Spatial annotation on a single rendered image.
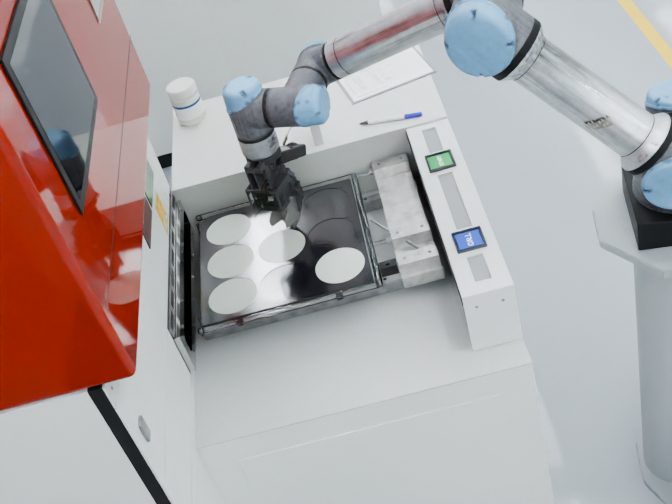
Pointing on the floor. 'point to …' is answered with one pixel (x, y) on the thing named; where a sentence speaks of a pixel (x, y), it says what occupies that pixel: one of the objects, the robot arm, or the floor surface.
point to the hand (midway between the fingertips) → (293, 220)
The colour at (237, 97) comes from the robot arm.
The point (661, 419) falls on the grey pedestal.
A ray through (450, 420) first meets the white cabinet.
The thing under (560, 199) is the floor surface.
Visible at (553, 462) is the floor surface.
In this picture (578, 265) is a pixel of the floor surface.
